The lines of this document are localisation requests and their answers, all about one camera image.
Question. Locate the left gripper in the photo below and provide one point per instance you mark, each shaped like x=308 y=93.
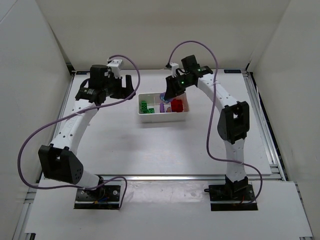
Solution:
x=119 y=88

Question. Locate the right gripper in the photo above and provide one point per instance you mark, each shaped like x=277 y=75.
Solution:
x=173 y=83

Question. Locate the purple paw lego piece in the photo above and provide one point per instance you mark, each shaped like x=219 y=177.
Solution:
x=162 y=98

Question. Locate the red lego plate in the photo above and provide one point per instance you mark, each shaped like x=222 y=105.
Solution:
x=177 y=105

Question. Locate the purple rounded lego piece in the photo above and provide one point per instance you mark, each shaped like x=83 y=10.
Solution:
x=161 y=108

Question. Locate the green L-shaped lego plate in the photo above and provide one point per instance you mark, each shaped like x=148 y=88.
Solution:
x=143 y=107

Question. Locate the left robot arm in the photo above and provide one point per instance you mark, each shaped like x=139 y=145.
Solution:
x=59 y=160

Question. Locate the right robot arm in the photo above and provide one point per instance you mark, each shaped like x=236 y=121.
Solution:
x=233 y=123

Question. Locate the white divided plastic tray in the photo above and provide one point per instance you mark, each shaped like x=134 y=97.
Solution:
x=154 y=101

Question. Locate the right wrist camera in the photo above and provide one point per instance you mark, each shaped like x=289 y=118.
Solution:
x=173 y=68

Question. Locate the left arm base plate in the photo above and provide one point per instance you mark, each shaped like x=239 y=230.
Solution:
x=107 y=197

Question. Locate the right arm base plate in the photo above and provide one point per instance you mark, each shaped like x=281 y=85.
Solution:
x=223 y=201

